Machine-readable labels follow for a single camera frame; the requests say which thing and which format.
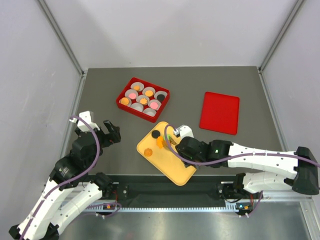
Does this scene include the metal tongs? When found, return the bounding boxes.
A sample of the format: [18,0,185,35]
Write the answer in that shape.
[168,135,178,146]

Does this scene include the green sandwich cookie top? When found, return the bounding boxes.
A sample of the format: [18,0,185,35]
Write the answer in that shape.
[163,135,172,141]

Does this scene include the round dotted biscuit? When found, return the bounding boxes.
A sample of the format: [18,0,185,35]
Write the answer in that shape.
[145,90,154,97]
[120,97,130,106]

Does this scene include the pink sandwich cookie top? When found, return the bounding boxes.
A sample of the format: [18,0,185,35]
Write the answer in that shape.
[128,93,137,100]

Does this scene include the pink sandwich cookie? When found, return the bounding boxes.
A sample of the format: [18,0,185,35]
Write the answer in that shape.
[128,93,137,100]
[150,102,159,110]

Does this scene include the orange leaf cookie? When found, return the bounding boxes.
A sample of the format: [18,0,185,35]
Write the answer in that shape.
[140,98,148,105]

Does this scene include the red cookie box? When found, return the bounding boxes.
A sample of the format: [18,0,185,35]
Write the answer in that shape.
[115,77,170,123]

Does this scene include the orange flower cookie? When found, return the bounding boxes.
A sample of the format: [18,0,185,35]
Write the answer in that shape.
[133,85,140,91]

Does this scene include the red box lid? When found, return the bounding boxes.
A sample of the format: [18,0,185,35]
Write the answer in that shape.
[199,91,240,135]

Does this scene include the black sandwich cookie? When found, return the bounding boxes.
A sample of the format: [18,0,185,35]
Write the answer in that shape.
[151,130,161,139]
[156,94,165,102]

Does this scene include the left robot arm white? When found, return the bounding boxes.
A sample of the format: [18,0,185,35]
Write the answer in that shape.
[8,117,121,240]

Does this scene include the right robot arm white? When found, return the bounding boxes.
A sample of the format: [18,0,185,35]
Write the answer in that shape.
[175,136,320,198]

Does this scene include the white paper cup front-left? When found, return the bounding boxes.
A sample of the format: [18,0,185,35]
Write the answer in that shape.
[119,97,132,107]

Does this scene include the orange fish cookie left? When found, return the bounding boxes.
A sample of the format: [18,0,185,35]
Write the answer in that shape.
[156,136,164,149]

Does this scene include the white paper cup front-middle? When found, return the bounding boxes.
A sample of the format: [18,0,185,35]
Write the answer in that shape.
[130,102,144,112]

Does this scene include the yellow tray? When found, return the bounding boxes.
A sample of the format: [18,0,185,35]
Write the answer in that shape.
[136,121,197,186]

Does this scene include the black sandwich cookie top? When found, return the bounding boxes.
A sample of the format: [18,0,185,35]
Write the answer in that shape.
[151,130,161,139]

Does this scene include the white paper cup front-right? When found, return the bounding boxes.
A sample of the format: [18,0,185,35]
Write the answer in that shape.
[142,107,157,117]

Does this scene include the white paper cup middle-left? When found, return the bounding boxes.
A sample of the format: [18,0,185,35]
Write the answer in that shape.
[124,89,139,100]

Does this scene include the orange swirl cookie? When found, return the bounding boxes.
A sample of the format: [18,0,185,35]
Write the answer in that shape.
[143,148,153,157]

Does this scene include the white paper cup centre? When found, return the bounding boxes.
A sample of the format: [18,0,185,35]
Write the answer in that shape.
[136,94,150,106]

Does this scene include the white paper cup back-left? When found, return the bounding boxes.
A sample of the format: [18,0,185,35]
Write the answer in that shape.
[130,81,145,93]

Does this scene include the white paper cup back-middle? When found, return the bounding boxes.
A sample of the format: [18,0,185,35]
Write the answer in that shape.
[142,86,156,98]

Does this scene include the white paper cup back-right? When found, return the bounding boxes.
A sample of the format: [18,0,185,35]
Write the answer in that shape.
[154,90,168,103]

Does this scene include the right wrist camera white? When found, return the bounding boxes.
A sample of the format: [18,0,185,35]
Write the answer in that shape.
[173,125,194,140]

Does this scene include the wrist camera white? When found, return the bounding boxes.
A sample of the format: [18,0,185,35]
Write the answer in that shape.
[173,125,194,140]
[69,110,100,132]

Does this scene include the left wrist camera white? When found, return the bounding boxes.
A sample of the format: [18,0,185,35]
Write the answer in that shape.
[69,110,100,132]

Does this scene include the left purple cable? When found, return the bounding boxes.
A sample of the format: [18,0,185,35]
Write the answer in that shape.
[19,114,102,240]

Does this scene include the purple cable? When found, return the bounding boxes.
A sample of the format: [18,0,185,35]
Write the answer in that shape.
[163,124,320,218]
[19,114,102,240]

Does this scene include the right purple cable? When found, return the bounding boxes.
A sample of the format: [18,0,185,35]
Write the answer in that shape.
[163,124,320,218]

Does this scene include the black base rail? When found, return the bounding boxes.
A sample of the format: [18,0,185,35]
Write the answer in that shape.
[82,174,266,208]

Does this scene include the toothed cable duct strip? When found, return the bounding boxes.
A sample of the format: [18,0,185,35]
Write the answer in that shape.
[82,201,253,213]

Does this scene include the aluminium frame left post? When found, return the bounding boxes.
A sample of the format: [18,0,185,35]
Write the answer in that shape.
[35,0,85,77]

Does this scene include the aluminium frame post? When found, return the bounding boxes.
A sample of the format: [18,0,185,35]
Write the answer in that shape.
[257,0,306,75]
[35,0,85,77]

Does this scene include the aluminium frame right post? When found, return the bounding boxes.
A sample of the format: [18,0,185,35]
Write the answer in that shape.
[257,0,306,75]

